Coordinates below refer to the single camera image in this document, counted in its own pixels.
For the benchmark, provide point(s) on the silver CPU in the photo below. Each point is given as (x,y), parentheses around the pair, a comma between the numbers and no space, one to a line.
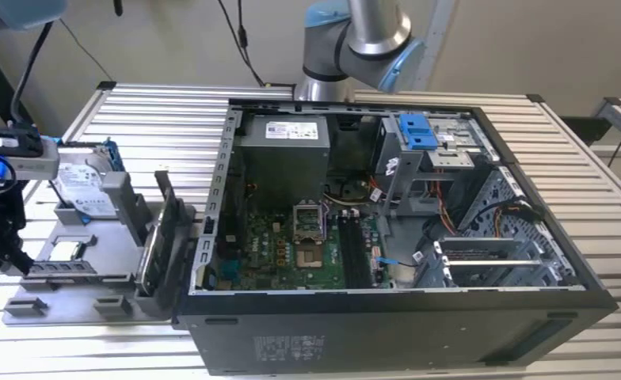
(67,250)

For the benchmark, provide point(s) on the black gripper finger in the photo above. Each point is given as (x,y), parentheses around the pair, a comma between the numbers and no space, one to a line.
(16,251)

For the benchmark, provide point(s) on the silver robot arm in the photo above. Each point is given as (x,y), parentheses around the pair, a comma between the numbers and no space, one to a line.
(379,31)

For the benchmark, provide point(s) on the grey metal drive cage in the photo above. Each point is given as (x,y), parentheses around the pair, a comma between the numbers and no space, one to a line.
(448,158)

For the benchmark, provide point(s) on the black table corner cap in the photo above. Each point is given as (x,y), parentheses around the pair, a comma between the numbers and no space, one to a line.
(535,98)
(107,85)

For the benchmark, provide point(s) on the black rectangular panel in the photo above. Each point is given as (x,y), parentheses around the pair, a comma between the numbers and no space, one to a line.
(586,130)

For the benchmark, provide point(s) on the blue disk carrier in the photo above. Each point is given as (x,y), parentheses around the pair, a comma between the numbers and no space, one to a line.
(112,154)

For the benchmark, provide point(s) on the black RAM slot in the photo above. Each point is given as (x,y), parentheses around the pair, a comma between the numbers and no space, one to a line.
(352,253)
(358,253)
(346,253)

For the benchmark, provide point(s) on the grey metal disk bay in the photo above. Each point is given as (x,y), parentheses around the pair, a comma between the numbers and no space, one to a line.
(492,262)

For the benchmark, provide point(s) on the CPU socket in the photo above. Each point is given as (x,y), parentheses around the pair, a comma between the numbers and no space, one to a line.
(311,257)

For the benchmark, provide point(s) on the green motherboard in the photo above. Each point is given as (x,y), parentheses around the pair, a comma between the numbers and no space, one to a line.
(263,245)

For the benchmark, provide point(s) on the grey parts rack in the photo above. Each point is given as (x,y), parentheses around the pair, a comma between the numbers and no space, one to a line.
(107,253)

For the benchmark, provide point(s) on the silver hard disk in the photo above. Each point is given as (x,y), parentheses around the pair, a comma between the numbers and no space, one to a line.
(86,190)

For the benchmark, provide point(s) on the black PC case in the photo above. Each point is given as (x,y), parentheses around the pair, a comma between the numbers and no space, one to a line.
(343,336)

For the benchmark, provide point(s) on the grey power supply unit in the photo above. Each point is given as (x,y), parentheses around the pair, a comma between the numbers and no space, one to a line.
(284,170)

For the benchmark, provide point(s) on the blue plastic drive latch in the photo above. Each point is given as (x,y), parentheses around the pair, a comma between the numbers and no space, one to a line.
(416,130)

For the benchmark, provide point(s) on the small black hanging object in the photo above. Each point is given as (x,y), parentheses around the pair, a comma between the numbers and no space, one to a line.
(118,7)

